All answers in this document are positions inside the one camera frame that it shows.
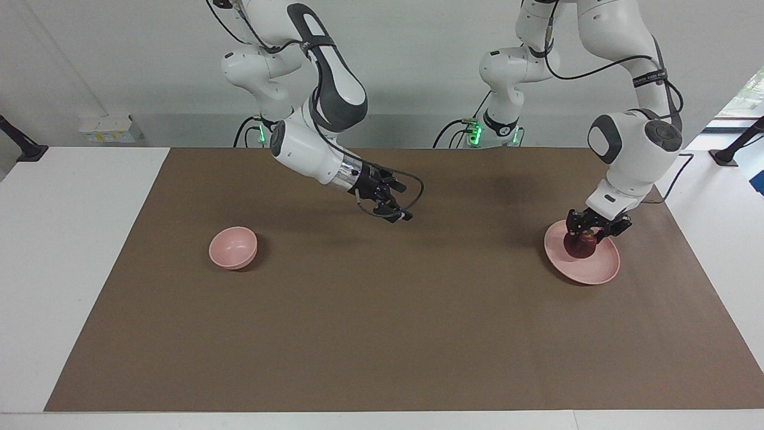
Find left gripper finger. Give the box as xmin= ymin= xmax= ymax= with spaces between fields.
xmin=596 ymin=216 xmax=633 ymax=243
xmin=565 ymin=208 xmax=589 ymax=241

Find dark red apple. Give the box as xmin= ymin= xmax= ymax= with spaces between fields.
xmin=563 ymin=231 xmax=596 ymax=260

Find pink plate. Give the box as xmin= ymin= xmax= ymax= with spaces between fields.
xmin=543 ymin=219 xmax=621 ymax=285

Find pink bowl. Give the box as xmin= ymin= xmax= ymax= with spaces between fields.
xmin=208 ymin=226 xmax=258 ymax=271

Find brown table mat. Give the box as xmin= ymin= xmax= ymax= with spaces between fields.
xmin=44 ymin=148 xmax=764 ymax=413

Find window with green view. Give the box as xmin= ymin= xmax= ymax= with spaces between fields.
xmin=715 ymin=64 xmax=764 ymax=121

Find white power strip box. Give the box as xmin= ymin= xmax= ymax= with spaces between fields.
xmin=78 ymin=113 xmax=144 ymax=145

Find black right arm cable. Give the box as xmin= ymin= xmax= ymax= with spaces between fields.
xmin=205 ymin=0 xmax=426 ymax=219

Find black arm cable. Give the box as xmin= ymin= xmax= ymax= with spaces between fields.
xmin=540 ymin=0 xmax=695 ymax=205
xmin=205 ymin=0 xmax=426 ymax=219

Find black left base cables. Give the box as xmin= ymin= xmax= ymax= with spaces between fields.
xmin=432 ymin=118 xmax=479 ymax=149

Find black base cables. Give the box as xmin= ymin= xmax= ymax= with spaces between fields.
xmin=233 ymin=115 xmax=264 ymax=148
xmin=432 ymin=118 xmax=479 ymax=149

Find black camera stand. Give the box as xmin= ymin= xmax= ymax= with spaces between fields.
xmin=0 ymin=114 xmax=50 ymax=163
xmin=708 ymin=116 xmax=764 ymax=167

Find black right base cables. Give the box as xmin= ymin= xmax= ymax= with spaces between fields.
xmin=233 ymin=115 xmax=264 ymax=148

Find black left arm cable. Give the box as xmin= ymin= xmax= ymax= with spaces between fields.
xmin=540 ymin=0 xmax=695 ymax=205

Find white wall cable duct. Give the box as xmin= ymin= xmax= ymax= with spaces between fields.
xmin=23 ymin=0 xmax=111 ymax=117

